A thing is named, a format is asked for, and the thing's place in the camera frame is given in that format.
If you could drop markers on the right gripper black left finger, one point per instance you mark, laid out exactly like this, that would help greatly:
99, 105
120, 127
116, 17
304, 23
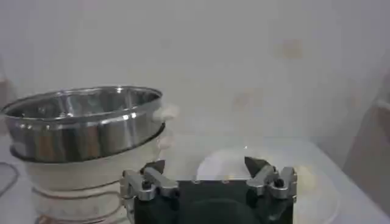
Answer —
152, 184

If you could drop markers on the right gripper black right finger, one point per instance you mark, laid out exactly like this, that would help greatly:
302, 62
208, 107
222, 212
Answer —
268, 181

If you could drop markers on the white round plate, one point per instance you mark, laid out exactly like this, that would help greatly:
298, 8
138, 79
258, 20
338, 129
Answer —
225, 165

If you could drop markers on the steel steamer pot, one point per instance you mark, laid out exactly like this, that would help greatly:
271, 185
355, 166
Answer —
82, 143

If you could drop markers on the round glass lid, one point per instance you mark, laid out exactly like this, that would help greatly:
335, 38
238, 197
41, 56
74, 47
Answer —
6, 179

